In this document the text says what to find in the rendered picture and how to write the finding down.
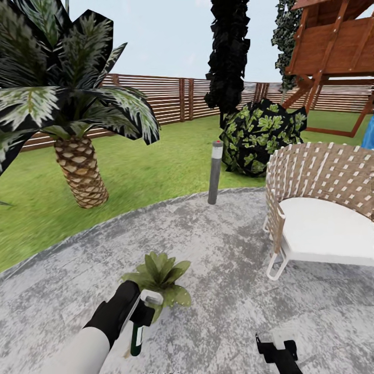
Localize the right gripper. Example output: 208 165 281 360
256 335 298 370

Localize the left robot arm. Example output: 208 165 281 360
37 282 163 374

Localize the insectifuge atomizer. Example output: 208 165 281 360
130 323 144 356

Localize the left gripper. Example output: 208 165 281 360
130 302 155 327

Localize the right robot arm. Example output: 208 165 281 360
256 329 303 374

